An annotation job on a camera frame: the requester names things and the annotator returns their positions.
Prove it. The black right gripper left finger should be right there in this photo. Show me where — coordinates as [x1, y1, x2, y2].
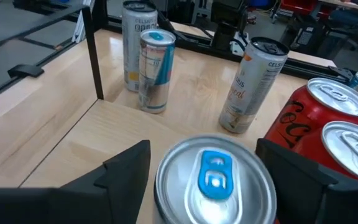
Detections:
[0, 139, 151, 224]

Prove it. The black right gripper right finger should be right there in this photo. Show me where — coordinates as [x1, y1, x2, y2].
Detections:
[255, 138, 358, 224]

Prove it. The red cola can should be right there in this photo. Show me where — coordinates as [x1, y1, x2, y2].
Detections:
[264, 77, 358, 150]
[290, 121, 358, 187]

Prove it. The white Celsius can orange print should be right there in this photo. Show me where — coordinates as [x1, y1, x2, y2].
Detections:
[218, 36, 290, 134]

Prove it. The white Celsius energy can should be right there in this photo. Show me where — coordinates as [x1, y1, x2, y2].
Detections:
[121, 0, 158, 93]

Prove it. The red storage bin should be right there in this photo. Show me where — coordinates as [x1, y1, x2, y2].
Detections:
[280, 0, 321, 16]

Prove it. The black frame wooden shelf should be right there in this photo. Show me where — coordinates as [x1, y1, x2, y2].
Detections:
[0, 5, 291, 224]

